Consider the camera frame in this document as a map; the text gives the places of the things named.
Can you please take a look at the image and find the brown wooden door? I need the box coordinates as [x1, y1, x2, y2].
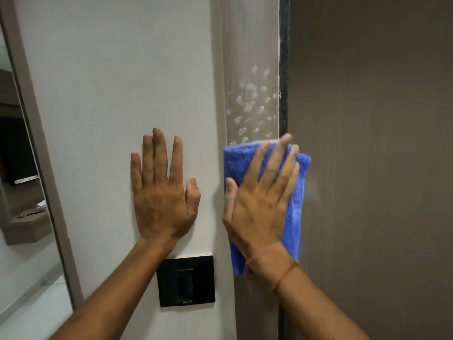
[285, 0, 453, 340]

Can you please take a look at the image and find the orange thread wrist bracelet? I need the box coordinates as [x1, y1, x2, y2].
[244, 244, 301, 293]

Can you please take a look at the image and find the grey wooden door frame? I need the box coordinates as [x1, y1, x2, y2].
[218, 0, 281, 340]

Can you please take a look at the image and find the person's left forearm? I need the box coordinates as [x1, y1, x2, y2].
[50, 237, 177, 340]

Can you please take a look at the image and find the blue microfiber cloth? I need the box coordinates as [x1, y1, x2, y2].
[223, 139, 312, 276]

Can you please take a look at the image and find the person's right hand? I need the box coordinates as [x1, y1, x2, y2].
[222, 134, 301, 280]

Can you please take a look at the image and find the grey framed mirror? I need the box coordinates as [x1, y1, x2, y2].
[0, 0, 84, 340]

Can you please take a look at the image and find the black wall switch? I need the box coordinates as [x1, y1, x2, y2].
[156, 255, 216, 308]

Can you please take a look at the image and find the person's right forearm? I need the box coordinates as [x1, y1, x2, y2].
[253, 261, 370, 340]

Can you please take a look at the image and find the black rubber door seal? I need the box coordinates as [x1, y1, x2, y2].
[278, 0, 291, 340]

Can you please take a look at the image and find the person's left hand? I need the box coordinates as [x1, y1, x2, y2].
[130, 128, 201, 249]

